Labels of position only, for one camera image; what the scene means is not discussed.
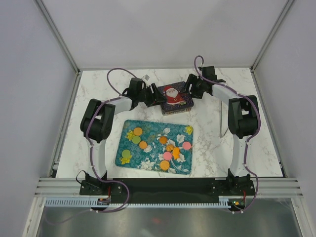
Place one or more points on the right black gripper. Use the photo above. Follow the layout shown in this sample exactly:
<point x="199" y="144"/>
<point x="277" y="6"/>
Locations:
<point x="191" y="80"/>

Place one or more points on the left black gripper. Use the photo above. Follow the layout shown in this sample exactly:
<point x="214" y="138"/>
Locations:
<point x="157" y="97"/>

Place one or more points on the square cookie tin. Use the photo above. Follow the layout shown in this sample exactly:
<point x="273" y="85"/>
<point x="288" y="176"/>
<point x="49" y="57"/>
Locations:
<point x="172" y="112"/>

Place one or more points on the gold tin lid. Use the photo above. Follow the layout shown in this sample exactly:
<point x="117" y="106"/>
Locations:
<point x="175" y="98"/>

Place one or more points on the metal tongs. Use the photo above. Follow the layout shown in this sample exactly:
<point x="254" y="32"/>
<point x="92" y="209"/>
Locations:
<point x="223" y="120"/>

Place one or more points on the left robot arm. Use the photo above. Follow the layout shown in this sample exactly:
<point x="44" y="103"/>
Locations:
<point x="97" y="123"/>

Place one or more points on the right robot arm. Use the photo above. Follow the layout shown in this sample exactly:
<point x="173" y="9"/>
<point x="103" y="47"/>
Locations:
<point x="244" y="124"/>

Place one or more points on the orange round cookie top left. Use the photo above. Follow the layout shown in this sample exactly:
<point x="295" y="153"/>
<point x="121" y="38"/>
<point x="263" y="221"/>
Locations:
<point x="138" y="131"/>

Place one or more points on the orange round cookie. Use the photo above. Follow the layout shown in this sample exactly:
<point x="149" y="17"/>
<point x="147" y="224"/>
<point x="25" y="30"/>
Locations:
<point x="164" y="165"/>
<point x="143" y="145"/>
<point x="138" y="131"/>

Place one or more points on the green round cookie upper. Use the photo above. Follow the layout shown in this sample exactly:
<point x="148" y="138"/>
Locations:
<point x="136" y="139"/>

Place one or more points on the green round cookie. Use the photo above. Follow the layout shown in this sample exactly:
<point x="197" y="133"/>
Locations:
<point x="126" y="154"/>
<point x="136" y="139"/>

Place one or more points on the orange round cookie left centre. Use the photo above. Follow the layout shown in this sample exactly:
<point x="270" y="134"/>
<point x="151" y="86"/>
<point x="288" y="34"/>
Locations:
<point x="143" y="145"/>

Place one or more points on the teal floral tray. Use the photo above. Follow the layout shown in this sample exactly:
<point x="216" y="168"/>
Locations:
<point x="157" y="135"/>

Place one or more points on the orange round cookie mid right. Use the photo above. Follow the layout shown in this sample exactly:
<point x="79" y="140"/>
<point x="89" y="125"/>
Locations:
<point x="169" y="148"/>

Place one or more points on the pink round cookie right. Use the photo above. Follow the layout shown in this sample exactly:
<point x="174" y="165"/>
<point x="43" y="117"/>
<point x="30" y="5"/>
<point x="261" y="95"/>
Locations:
<point x="186" y="146"/>

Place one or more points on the pink round cookie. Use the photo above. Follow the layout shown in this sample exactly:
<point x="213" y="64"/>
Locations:
<point x="167" y="156"/>
<point x="186" y="146"/>

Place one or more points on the orange flower cookie lower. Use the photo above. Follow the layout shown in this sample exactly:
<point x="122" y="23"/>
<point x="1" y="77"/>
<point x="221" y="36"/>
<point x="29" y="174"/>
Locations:
<point x="176" y="153"/>

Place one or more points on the pink round cookie lower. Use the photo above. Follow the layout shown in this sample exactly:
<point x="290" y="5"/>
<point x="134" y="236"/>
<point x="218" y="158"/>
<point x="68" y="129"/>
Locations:
<point x="167" y="156"/>

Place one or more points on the green round cookie lower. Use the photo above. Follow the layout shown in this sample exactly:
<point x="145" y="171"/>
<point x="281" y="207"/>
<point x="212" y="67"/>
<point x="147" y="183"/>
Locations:
<point x="126" y="154"/>

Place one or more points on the orange round cookie bottom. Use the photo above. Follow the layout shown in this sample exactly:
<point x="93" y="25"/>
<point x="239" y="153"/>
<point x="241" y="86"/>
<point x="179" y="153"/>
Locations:
<point x="164" y="165"/>

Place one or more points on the black mounting base plate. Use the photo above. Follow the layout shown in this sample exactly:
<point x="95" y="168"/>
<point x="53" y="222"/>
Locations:
<point x="167" y="190"/>

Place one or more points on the white cable duct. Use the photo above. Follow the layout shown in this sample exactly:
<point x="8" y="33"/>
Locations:
<point x="94" y="202"/>

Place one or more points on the aluminium frame rail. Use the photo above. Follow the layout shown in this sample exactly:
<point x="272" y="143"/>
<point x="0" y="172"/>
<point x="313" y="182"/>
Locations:
<point x="268" y="187"/>

